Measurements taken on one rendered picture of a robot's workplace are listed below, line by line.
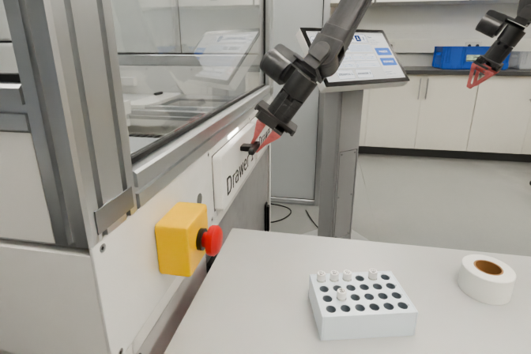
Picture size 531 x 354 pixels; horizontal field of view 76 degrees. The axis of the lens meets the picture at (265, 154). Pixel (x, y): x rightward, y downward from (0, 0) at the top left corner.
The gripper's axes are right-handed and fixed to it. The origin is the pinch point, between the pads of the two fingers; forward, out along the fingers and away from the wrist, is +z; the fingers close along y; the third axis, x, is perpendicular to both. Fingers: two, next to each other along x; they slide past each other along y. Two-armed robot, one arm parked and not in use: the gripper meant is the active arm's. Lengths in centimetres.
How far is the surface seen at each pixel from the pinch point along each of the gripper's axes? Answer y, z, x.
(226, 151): 4.0, -0.5, 13.6
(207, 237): -1.9, 0.6, 37.3
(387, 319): -26.5, -4.5, 36.5
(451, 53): -101, -94, -300
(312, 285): -18.1, 0.4, 32.6
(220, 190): 0.4, 4.9, 17.2
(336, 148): -33, 7, -91
